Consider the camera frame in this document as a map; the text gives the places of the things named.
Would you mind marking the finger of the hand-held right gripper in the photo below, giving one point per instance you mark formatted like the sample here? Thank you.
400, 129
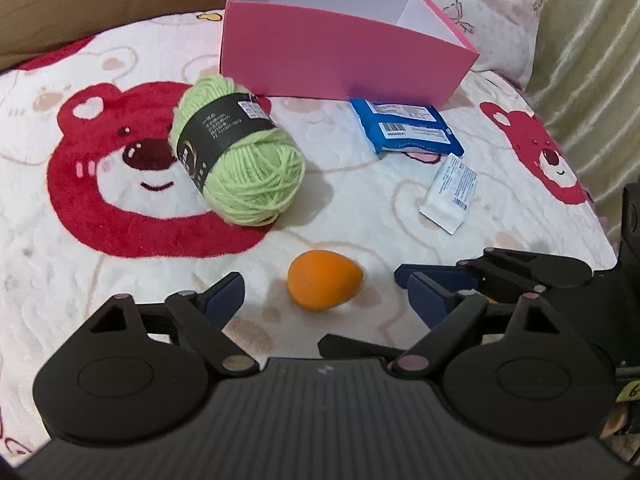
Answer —
462, 276
360, 347

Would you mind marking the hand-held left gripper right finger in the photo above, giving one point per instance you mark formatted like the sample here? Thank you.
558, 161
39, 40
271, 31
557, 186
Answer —
427, 297

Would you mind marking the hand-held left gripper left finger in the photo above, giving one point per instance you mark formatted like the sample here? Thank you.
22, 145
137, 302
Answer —
227, 295

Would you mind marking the orange makeup sponge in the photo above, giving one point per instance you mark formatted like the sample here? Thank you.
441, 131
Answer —
322, 280

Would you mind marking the white small packet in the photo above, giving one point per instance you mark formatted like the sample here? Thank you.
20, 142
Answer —
450, 195

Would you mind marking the blue wet wipes packet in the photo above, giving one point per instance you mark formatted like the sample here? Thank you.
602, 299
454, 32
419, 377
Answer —
405, 127

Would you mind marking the pink cardboard box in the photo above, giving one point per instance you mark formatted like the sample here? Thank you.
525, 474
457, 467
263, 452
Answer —
340, 50

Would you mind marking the person's right hand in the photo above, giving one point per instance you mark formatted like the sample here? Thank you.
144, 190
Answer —
616, 420

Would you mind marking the bear printed blanket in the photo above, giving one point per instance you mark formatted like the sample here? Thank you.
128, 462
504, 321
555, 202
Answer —
125, 240

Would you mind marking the green yarn ball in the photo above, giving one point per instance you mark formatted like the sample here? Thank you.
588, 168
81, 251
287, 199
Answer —
250, 175

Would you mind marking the pale green satin cloth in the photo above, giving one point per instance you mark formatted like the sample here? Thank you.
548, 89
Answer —
590, 60

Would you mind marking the pink floral pillow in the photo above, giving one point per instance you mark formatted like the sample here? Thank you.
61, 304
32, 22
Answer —
490, 5

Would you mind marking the brown pillow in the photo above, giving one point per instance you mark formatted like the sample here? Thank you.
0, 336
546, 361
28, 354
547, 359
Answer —
90, 5

